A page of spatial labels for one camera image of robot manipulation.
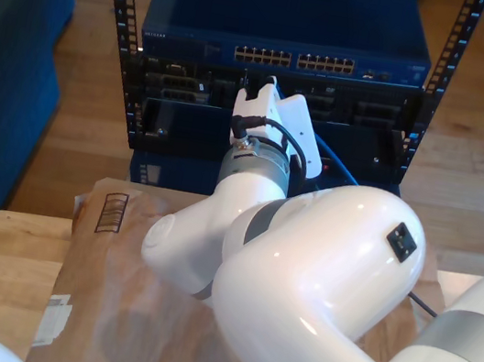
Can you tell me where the black rack server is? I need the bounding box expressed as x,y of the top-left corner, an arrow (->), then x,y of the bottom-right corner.
117,43 -> 425,141

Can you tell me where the brown paper mailer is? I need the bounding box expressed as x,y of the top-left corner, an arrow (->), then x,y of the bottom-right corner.
25,166 -> 465,362

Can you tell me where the white shipping label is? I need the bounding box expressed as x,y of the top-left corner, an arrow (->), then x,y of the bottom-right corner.
31,289 -> 76,353

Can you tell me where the black camera cable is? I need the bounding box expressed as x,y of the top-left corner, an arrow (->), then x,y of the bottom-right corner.
224,112 -> 320,182

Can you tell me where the blue network switch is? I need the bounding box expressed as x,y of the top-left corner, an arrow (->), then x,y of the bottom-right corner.
137,0 -> 444,101

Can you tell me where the black equipment rack frame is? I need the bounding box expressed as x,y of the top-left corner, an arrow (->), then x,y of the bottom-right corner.
75,0 -> 484,203

